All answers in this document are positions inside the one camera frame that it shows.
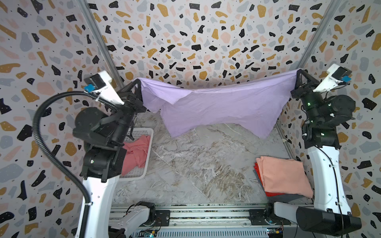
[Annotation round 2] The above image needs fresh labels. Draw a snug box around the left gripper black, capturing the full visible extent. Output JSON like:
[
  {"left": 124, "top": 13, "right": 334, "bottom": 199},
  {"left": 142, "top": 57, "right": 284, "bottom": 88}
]
[{"left": 111, "top": 76, "right": 149, "bottom": 147}]

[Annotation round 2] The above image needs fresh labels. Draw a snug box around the lilac purple t-shirt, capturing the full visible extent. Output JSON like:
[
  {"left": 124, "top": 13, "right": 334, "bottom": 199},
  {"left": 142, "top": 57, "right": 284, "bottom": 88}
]
[{"left": 140, "top": 70, "right": 297, "bottom": 138}]

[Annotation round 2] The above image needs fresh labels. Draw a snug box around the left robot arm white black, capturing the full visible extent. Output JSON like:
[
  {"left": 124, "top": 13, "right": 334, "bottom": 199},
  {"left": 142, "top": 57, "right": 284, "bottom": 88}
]
[{"left": 73, "top": 74, "right": 155, "bottom": 238}]

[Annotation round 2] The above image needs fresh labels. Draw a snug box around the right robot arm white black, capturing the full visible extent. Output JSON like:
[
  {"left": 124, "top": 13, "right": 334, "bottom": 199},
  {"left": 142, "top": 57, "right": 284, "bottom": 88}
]
[{"left": 273, "top": 64, "right": 362, "bottom": 238}]

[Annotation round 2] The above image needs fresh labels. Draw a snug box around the pink red t-shirt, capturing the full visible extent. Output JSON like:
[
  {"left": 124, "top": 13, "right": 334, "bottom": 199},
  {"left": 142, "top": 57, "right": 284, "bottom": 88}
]
[{"left": 121, "top": 135, "right": 151, "bottom": 176}]

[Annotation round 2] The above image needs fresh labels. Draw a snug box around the white plastic laundry basket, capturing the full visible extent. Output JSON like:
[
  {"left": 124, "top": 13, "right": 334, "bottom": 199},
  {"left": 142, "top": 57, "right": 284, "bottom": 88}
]
[{"left": 120, "top": 128, "right": 153, "bottom": 181}]

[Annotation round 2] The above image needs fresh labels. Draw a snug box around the folded salmon pink t-shirt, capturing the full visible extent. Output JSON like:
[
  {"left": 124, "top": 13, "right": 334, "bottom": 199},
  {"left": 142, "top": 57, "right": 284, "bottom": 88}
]
[{"left": 256, "top": 156, "right": 314, "bottom": 198}]

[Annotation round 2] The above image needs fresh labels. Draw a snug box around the folded red t-shirt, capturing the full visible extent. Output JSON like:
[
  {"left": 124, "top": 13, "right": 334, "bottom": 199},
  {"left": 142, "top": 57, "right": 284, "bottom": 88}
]
[{"left": 254, "top": 163, "right": 284, "bottom": 197}]

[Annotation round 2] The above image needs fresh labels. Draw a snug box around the left green circuit board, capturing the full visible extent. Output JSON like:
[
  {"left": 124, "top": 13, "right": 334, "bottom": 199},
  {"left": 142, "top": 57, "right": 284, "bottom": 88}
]
[{"left": 136, "top": 229, "right": 158, "bottom": 238}]

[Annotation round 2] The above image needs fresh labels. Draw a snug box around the green circuit board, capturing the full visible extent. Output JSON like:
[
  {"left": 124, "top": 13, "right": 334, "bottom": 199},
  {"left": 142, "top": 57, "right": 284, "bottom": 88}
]
[
  {"left": 136, "top": 229, "right": 158, "bottom": 238},
  {"left": 267, "top": 228, "right": 284, "bottom": 238}
]

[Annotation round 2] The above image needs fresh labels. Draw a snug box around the right green circuit board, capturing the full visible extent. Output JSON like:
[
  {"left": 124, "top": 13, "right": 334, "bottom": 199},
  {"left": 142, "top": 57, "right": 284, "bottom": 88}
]
[{"left": 267, "top": 228, "right": 284, "bottom": 238}]

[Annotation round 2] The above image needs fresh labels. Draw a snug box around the white perforated vent strip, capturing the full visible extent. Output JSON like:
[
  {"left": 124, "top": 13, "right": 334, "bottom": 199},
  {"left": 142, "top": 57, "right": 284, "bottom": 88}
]
[{"left": 131, "top": 228, "right": 268, "bottom": 238}]

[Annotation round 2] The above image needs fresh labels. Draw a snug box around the left corner aluminium post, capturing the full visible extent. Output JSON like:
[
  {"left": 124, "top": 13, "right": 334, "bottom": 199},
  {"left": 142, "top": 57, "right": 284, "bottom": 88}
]
[{"left": 77, "top": 0, "right": 124, "bottom": 89}]

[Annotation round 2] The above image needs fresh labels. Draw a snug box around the corner aluminium post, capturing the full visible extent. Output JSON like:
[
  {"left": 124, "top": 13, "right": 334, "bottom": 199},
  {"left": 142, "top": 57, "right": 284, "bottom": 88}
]
[
  {"left": 77, "top": 0, "right": 124, "bottom": 89},
  {"left": 295, "top": 0, "right": 341, "bottom": 68}
]

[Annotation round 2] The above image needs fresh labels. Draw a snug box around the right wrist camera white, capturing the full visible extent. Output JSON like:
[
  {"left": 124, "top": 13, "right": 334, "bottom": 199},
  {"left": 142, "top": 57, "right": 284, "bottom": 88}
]
[{"left": 313, "top": 64, "right": 352, "bottom": 93}]

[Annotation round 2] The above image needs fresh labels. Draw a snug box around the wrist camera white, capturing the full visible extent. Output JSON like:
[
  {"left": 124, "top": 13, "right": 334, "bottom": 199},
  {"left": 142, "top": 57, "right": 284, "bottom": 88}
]
[
  {"left": 84, "top": 71, "right": 124, "bottom": 105},
  {"left": 313, "top": 64, "right": 352, "bottom": 93}
]

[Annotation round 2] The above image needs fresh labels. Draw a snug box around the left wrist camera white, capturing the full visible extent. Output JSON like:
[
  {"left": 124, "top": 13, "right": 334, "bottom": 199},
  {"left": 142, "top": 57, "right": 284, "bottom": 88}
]
[{"left": 84, "top": 71, "right": 124, "bottom": 105}]

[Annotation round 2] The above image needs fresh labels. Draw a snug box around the right corner aluminium post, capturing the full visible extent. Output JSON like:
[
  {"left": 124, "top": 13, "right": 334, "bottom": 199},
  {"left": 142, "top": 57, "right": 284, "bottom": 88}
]
[{"left": 295, "top": 0, "right": 341, "bottom": 68}]

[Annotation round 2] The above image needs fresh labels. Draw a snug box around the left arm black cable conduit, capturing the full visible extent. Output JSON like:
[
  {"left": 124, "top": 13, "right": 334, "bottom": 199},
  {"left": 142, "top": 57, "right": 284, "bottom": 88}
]
[{"left": 32, "top": 90, "right": 120, "bottom": 238}]

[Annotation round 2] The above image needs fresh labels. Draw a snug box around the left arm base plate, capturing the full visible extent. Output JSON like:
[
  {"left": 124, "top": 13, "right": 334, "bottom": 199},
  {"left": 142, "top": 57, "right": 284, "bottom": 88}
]
[{"left": 140, "top": 209, "right": 170, "bottom": 228}]

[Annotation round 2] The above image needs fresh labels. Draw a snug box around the aluminium mounting rail frame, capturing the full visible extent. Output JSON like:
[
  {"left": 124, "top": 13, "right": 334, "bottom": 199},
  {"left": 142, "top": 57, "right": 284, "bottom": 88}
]
[{"left": 79, "top": 203, "right": 340, "bottom": 238}]

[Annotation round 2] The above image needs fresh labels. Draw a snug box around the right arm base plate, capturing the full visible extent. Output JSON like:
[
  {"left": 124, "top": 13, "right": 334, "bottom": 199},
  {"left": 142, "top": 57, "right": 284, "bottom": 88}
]
[{"left": 248, "top": 209, "right": 291, "bottom": 226}]

